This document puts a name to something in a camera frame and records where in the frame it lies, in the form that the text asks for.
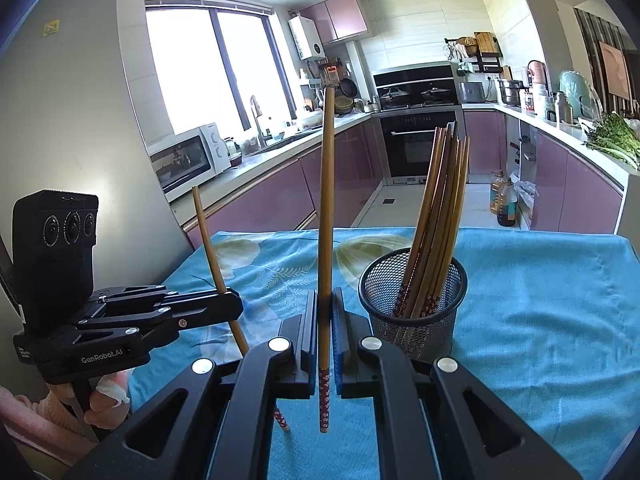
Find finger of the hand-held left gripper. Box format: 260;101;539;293
75;290;245;344
102;284;227;307

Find dark oil bottle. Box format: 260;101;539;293
496;177;519;227

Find green leafy vegetables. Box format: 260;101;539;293
582;112;640;171

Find blue floral tablecloth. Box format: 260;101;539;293
127;226;640;480

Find silver toaster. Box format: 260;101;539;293
457;81;487;105

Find clear plastic bag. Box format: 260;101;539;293
512;180;538;221

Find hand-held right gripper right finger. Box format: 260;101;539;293
330;287;583;480

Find grey refrigerator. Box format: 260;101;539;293
0;0;201;411

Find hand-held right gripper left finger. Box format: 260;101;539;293
62;290;321;480

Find person's left forearm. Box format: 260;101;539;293
0;382;101;453

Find black wall rack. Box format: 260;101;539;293
445;31;503;73

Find pink base cabinets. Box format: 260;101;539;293
182;110;626;248

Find person's left hand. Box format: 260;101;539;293
82;367;133;432

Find steel stock pot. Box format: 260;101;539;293
497;78;526;106

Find pink upper cabinets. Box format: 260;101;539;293
300;0;371;46

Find black mesh holder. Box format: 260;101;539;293
358;248;468;361

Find steel sink faucet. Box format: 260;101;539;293
249;95;268;148

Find black integrated stove oven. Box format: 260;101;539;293
372;62;466;186

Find cooking pot with glass lid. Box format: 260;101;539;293
420;85;451;106
377;87;408;108

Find yellow oil bottle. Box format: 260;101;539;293
489;171;506;216

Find bundle of wooden chopsticks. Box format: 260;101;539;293
392;122;472;318

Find white water heater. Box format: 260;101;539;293
288;16;326;59

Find kitchen window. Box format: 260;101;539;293
145;5;296;136

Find teal kitchen appliance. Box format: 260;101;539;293
558;70;601;121

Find white microwave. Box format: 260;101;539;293
147;122;232;196

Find red-tipped wooden chopstick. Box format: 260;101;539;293
316;86;337;434
191;186;292;432

